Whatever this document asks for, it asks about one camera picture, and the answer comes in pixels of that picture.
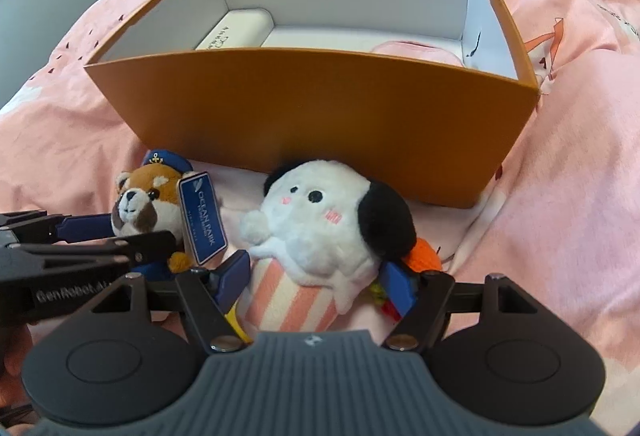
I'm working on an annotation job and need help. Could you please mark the pink printed bed quilt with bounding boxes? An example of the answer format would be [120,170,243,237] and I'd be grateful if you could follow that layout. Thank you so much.
[1,0,639,435]

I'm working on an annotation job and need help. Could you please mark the pink fabric pouch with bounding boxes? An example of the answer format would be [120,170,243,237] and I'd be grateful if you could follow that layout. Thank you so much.
[371,40,463,68]

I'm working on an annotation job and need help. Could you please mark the white dog plush toy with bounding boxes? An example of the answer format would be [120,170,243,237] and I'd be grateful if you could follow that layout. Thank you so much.
[235,160,418,338]

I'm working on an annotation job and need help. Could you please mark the orange crochet ball charm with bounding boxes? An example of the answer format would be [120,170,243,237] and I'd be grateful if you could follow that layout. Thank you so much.
[369,238,442,322]

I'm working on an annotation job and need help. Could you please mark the white rectangular case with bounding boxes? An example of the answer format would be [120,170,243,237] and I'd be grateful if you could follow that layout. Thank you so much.
[195,8,274,50]

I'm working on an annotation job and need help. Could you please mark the large orange storage box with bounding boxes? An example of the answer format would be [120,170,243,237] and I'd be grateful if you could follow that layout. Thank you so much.
[85,0,539,208]

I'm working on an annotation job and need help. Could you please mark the red panda plush toy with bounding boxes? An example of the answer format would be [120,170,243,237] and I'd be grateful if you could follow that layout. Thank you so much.
[111,149,228,281]

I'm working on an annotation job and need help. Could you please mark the person's left hand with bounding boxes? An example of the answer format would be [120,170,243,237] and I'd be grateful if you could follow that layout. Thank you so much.
[1,326,32,408]

